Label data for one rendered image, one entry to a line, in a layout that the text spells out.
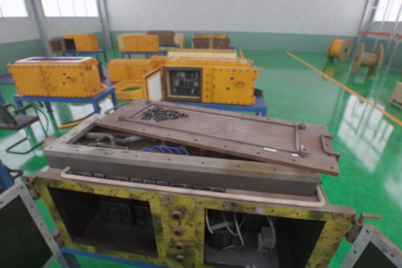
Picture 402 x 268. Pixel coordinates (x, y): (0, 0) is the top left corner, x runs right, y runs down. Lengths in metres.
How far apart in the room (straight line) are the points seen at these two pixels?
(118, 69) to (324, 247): 7.10
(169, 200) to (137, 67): 6.46
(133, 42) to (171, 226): 9.42
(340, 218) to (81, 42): 11.20
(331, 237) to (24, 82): 4.99
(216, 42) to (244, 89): 5.90
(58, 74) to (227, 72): 2.93
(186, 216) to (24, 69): 4.36
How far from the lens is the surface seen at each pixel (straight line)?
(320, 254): 1.25
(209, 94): 3.57
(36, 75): 4.82
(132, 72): 7.38
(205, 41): 9.29
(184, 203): 0.98
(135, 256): 1.44
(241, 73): 3.44
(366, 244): 1.10
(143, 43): 9.97
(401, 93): 7.58
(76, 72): 4.27
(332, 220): 1.07
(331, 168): 1.04
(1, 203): 1.29
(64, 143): 1.28
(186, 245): 1.21
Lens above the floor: 1.90
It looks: 29 degrees down
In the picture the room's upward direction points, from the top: straight up
